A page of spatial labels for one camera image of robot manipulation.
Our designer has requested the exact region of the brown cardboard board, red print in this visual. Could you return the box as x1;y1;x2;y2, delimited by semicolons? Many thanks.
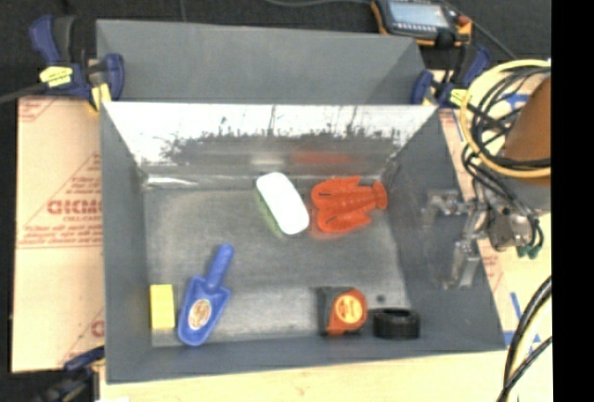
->
9;94;552;374

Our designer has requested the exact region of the grey metal bin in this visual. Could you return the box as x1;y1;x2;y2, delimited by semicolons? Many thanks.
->
95;18;508;385

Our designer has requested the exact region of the yellow block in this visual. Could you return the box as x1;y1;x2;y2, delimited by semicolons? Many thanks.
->
148;283;177;330

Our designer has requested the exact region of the white and green oval sponge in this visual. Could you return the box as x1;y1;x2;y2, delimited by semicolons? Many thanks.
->
254;171;311;238

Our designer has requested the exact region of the orange toy lobster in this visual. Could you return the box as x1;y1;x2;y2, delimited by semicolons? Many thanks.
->
309;175;389;234

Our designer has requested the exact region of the blue toy trowel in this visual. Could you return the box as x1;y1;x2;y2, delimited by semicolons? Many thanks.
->
176;243;236;347

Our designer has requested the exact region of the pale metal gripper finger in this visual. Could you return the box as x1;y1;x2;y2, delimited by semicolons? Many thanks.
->
443;239;482;291
420;188;471;218

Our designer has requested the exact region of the orange and black tape measure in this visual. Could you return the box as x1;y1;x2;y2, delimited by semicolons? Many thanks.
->
316;287;369;338

